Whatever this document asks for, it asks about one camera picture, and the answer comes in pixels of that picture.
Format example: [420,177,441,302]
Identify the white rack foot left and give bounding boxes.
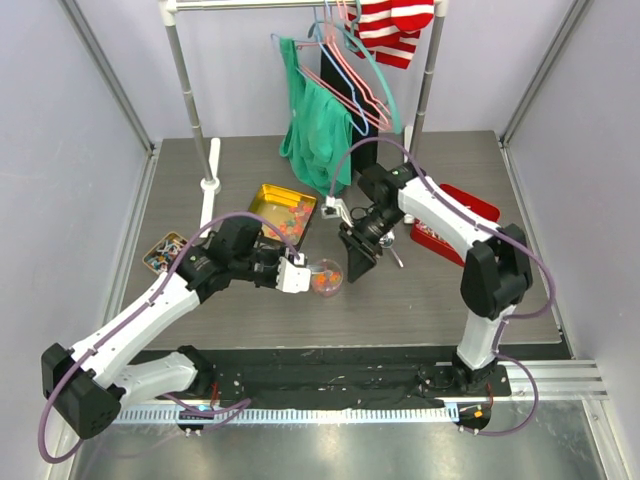
[200,138,221,227]

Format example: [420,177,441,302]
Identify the pink clothes hanger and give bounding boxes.
[294,0,391,132]

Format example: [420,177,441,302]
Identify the blue clothes hanger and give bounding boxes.
[269,0,371,137]

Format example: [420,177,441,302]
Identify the silver rack pole right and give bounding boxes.
[404,0,449,158]

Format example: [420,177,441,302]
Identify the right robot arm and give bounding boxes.
[323,163,533,395]

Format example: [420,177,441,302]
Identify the red box swirl lollipops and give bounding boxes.
[409,183,501,268]

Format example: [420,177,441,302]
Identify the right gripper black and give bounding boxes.
[339,204,407,283]

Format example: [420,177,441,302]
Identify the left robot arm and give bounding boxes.
[39,212,309,440]

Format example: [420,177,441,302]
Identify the white slotted cable duct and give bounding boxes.
[114,403,459,427]

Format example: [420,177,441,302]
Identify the silver metal scoop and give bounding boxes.
[379,230,404,268]

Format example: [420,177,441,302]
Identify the teal clothes hanger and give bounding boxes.
[307,0,404,135]

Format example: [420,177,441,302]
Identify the clear plastic jar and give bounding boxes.
[311,259,344,297]

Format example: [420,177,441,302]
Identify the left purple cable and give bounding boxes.
[38,212,306,464]

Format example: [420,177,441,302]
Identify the black hanging garment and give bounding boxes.
[320,48,379,174]

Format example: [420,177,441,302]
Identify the aluminium frame post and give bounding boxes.
[499,0,593,148]
[58,0,154,156]

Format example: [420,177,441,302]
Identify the purple cable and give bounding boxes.
[38,212,306,464]
[327,137,557,436]

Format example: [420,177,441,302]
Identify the silver rack pole left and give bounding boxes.
[158,1,213,182]

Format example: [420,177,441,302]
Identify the white rack foot right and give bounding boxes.
[403,125,415,225]

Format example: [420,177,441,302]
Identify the silver rack pole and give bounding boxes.
[404,0,449,158]
[158,1,213,182]

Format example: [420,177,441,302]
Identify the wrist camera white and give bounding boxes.
[321,196,351,223]
[276,254,312,294]

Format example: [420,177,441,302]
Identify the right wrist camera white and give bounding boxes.
[321,196,351,223]

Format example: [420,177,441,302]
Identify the aluminium frame post right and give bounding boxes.
[499,0,593,148]

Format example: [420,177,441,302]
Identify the aluminium frame post left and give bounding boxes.
[58,0,154,156]

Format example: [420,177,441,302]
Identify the gold tin lollipops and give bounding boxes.
[143,232,187,275]

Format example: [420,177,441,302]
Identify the white rack foot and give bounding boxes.
[200,138,221,227]
[403,125,415,225]

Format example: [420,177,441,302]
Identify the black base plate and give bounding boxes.
[197,346,512,409]

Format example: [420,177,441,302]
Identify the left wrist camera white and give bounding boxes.
[276,254,312,294]

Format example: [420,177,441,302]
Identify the green t-shirt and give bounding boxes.
[279,38,352,196]

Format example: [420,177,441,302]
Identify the rack top bar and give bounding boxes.
[159,0,329,14]

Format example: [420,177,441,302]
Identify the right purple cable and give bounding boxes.
[327,137,557,436]

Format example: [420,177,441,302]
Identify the gold tin star candies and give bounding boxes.
[248,184,318,248]

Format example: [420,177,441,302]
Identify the red white striped shirt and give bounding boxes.
[345,0,436,70]

